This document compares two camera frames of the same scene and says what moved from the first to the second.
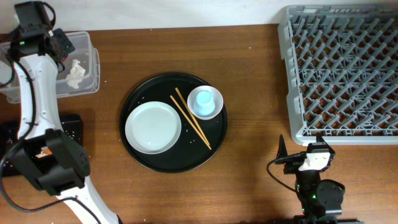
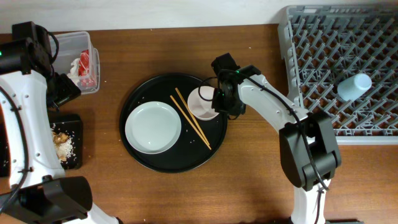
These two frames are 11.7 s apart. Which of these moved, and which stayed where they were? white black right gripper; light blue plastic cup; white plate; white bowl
Moved: white black right gripper; light blue plastic cup
Stayed: white plate; white bowl
